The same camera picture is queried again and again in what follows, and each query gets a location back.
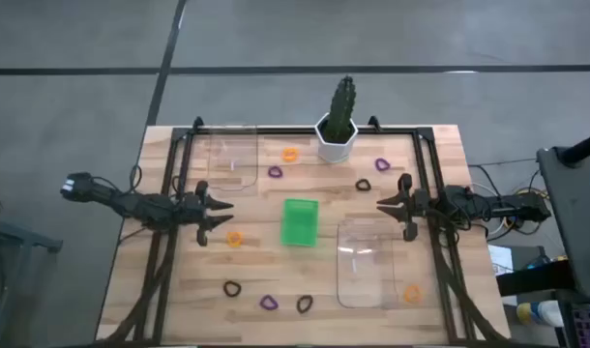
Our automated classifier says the black cable bundle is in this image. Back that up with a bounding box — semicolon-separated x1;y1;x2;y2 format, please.
466;157;567;243

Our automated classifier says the clear plastic bin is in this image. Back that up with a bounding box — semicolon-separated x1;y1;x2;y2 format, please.
336;217;398;309
205;124;260;192

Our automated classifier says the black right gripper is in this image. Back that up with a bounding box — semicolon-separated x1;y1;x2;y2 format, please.
375;172;430;243

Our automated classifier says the white bottle yellow cap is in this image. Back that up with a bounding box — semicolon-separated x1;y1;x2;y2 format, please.
516;299;565;328

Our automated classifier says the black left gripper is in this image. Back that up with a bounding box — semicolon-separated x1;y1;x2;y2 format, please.
176;180;235;247

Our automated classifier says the black metal table frame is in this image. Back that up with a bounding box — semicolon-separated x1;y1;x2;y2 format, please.
101;115;512;347

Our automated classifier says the white hexagonal plant pot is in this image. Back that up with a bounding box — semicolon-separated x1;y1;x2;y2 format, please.
314;112;359;164

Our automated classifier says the black shelf board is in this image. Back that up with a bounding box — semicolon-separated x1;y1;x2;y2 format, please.
495;260;576;297

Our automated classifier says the green cactus plant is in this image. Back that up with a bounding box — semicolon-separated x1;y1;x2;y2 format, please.
326;74;358;144

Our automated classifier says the green plastic slotted basket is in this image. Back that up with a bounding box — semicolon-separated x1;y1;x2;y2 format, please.
280;197;320;248

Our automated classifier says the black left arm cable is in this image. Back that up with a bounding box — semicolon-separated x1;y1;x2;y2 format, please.
128;163;144;195

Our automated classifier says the white paper sheet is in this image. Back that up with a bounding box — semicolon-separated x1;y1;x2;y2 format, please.
487;244;515;276

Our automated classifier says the grey metal stand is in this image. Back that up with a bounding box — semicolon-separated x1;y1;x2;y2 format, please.
0;192;64;348

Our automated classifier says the grid patterned crate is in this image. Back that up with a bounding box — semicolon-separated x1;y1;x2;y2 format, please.
570;304;590;348

